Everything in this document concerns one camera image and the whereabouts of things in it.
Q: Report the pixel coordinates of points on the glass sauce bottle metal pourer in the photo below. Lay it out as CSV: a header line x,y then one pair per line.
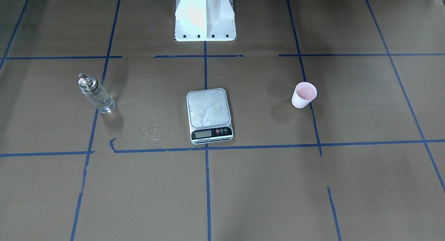
x,y
96,93

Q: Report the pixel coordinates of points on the digital kitchen scale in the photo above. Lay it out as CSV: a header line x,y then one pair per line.
x,y
209,116

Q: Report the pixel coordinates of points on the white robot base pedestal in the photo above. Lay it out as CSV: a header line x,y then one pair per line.
x,y
204,20

